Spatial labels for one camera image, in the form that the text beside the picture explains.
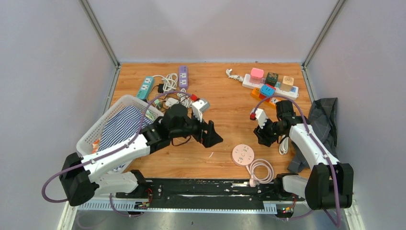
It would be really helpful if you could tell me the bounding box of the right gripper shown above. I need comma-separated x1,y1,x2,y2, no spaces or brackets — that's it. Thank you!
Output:
254,116,285,147

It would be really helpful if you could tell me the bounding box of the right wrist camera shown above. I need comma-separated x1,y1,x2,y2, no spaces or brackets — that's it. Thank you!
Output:
255,108,268,129

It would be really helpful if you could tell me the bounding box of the white power strip cable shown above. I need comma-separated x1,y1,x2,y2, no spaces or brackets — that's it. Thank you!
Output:
153,72,179,93

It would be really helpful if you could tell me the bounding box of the striped blue white cloth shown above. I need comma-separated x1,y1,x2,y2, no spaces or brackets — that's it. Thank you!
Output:
92,106,153,153

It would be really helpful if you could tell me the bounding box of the orange power strip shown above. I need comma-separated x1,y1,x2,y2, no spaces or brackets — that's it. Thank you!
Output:
250,88,282,109

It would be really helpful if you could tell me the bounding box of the blue cube socket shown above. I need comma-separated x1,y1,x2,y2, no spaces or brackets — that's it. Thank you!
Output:
260,84,276,98

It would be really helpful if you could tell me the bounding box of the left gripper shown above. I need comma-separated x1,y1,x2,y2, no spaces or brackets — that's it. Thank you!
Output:
170,110,223,148

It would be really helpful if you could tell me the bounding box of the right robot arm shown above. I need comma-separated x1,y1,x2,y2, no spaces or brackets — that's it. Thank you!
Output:
232,99,354,210

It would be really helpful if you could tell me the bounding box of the dark grey cloth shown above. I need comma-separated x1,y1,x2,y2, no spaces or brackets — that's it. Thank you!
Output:
287,97,338,173

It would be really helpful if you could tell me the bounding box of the purple power strip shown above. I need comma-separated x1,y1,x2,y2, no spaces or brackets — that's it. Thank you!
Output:
178,65,189,90

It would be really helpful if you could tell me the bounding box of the pink cube socket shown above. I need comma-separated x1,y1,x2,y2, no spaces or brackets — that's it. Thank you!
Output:
249,68,264,84

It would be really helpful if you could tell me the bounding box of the white plastic basket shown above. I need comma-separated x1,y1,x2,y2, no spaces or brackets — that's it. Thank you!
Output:
76,95,164,174

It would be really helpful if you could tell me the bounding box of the white long power strip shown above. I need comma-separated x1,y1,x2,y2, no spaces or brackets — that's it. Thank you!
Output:
242,74,299,100

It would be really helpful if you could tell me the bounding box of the small white knotted cable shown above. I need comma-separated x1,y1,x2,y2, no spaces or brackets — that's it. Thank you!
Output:
225,69,244,82

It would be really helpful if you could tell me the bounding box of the thin black cable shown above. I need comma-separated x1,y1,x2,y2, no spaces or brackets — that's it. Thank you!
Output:
149,90,191,112

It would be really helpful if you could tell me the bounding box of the red cube socket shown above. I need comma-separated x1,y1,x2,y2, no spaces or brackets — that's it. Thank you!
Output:
258,83,276,103

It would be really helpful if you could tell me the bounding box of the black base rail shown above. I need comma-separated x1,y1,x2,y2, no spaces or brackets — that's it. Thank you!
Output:
114,178,301,210

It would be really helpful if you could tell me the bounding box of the dark green cube socket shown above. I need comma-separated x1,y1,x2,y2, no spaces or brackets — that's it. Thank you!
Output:
265,72,279,87

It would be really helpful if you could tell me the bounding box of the black power adapter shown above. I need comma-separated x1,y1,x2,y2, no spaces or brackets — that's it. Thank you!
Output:
158,83,165,93

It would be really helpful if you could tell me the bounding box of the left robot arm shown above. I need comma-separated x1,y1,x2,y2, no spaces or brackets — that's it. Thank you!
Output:
59,99,223,207

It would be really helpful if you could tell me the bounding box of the beige cube socket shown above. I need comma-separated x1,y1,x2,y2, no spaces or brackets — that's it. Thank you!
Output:
280,76,294,92

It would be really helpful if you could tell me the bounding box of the pink round socket hub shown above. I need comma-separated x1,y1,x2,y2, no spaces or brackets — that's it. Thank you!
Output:
231,144,255,167

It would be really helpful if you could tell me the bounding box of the teal power strip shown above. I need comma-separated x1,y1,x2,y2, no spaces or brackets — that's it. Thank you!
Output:
136,76,154,100

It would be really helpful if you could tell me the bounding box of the white cable with plug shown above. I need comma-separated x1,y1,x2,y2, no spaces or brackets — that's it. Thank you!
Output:
176,88,195,109

